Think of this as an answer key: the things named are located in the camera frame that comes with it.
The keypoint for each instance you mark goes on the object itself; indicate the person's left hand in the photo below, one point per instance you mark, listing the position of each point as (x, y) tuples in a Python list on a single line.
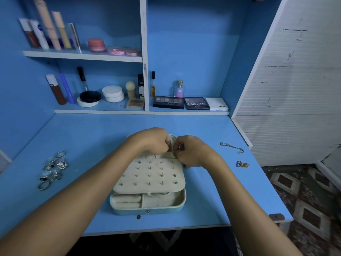
[(150, 141)]

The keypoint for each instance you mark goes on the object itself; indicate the person's right hand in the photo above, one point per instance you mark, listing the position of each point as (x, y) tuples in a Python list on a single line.
[(193, 152)]

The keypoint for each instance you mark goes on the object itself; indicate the cream jewellery box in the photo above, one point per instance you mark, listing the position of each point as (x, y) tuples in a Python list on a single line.
[(149, 181)]

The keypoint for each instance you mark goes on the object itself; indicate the pile of silver rings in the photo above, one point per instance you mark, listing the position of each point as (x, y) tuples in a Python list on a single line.
[(61, 164)]

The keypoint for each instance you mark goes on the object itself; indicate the person's left forearm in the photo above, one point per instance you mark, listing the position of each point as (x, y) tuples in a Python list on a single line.
[(61, 210)]

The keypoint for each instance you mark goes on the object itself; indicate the person's right forearm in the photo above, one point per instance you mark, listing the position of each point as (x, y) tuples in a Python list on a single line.
[(250, 213)]

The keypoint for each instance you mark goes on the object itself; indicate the white flat box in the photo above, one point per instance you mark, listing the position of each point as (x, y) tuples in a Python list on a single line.
[(217, 104)]

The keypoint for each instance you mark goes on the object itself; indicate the person's dark clothing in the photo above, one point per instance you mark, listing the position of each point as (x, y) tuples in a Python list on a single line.
[(154, 242)]

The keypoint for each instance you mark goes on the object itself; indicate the square brown powder compact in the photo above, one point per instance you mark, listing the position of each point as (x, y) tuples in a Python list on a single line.
[(135, 104)]

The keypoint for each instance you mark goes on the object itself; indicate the dark eyeshadow palette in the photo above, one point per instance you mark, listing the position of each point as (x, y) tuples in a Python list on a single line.
[(168, 102)]

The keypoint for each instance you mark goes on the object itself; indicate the black lettered eyeshadow palette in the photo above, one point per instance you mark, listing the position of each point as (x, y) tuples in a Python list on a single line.
[(196, 103)]

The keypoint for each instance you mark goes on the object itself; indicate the black cosmetic bottle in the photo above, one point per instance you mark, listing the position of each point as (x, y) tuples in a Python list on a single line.
[(140, 87)]

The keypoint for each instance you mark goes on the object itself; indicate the beige makeup sponge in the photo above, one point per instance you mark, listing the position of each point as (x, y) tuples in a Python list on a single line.
[(131, 88)]

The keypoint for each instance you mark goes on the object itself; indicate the thin dark cosmetic bottle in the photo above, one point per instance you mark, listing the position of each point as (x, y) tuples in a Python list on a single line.
[(153, 84)]

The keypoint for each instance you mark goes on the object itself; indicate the small pink perfume bottle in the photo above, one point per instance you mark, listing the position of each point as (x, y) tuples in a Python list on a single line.
[(179, 90)]

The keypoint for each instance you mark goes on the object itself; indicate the white round cream jar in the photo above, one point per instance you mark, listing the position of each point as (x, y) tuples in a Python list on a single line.
[(113, 93)]

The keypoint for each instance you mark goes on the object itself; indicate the white bowl black inside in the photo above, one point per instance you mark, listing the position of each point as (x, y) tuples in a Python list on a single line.
[(89, 97)]

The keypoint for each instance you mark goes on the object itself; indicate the pink flat compact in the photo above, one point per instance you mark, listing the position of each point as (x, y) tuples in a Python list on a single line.
[(132, 52), (116, 51)]

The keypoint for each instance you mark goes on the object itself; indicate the white shelf unit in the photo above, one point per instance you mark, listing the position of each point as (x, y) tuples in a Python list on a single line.
[(144, 50)]

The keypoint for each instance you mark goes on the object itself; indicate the black makeup brush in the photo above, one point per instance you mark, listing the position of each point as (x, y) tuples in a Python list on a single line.
[(82, 79)]

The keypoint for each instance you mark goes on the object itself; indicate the blue cosmetic tube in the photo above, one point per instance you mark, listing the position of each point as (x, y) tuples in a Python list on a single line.
[(67, 89)]

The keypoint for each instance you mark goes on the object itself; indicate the brown lipstick tube white cap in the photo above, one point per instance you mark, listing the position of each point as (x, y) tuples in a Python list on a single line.
[(56, 91)]

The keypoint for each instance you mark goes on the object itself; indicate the pink round jar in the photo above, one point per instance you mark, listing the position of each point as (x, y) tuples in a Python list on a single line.
[(96, 44)]

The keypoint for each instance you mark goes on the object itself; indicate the white slatted cabinet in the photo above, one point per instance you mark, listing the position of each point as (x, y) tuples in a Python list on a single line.
[(290, 98)]

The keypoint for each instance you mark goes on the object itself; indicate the short beige cosmetic tube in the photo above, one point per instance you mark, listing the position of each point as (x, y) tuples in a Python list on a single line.
[(62, 32)]

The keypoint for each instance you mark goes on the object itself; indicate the white framed marbled panel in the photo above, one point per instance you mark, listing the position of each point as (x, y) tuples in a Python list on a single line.
[(4, 161)]

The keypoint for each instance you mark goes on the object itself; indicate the white tube blue label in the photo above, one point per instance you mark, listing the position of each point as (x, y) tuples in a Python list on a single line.
[(40, 35)]

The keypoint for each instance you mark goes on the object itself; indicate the tall beige cosmetic tube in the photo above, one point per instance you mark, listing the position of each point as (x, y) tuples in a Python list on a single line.
[(47, 23)]

